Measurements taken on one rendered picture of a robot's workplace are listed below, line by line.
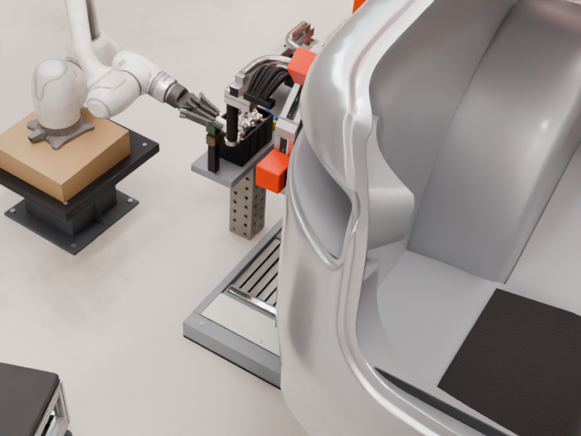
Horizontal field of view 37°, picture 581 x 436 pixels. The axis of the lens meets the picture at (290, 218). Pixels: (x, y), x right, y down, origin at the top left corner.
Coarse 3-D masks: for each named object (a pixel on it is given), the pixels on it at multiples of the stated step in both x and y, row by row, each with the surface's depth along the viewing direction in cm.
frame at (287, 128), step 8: (328, 40) 237; (312, 48) 233; (320, 48) 233; (296, 88) 233; (296, 96) 233; (288, 104) 233; (296, 104) 235; (288, 112) 233; (280, 120) 233; (288, 120) 232; (296, 120) 232; (280, 128) 233; (288, 128) 232; (296, 128) 231; (280, 136) 234; (288, 136) 233; (296, 136) 232; (280, 144) 237; (288, 144) 235; (288, 152) 237; (280, 192) 247
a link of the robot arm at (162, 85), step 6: (162, 72) 275; (156, 78) 273; (162, 78) 273; (168, 78) 274; (174, 78) 276; (156, 84) 273; (162, 84) 273; (168, 84) 273; (174, 84) 275; (150, 90) 274; (156, 90) 273; (162, 90) 273; (168, 90) 274; (150, 96) 277; (156, 96) 274; (162, 96) 273; (162, 102) 276
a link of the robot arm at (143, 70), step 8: (120, 56) 274; (128, 56) 274; (136, 56) 275; (112, 64) 276; (120, 64) 274; (128, 64) 272; (136, 64) 272; (144, 64) 274; (152, 64) 275; (128, 72) 269; (136, 72) 270; (144, 72) 272; (152, 72) 273; (160, 72) 275; (144, 80) 272; (152, 80) 273; (144, 88) 273
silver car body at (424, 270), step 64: (384, 0) 143; (448, 0) 167; (512, 0) 200; (576, 0) 299; (320, 64) 136; (384, 64) 152; (448, 64) 175; (512, 64) 198; (576, 64) 195; (320, 128) 131; (384, 128) 155; (448, 128) 199; (512, 128) 194; (576, 128) 203; (320, 192) 144; (384, 192) 134; (448, 192) 200; (512, 192) 194; (576, 192) 214; (320, 256) 138; (384, 256) 193; (448, 256) 206; (512, 256) 200; (576, 256) 206; (320, 320) 145; (384, 320) 193; (448, 320) 194; (512, 320) 194; (576, 320) 195; (320, 384) 155; (384, 384) 142; (448, 384) 180; (512, 384) 181; (576, 384) 182
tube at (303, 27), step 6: (300, 24) 263; (306, 24) 264; (294, 30) 260; (300, 30) 262; (306, 30) 265; (288, 36) 257; (294, 36) 259; (288, 42) 256; (294, 42) 255; (294, 48) 254
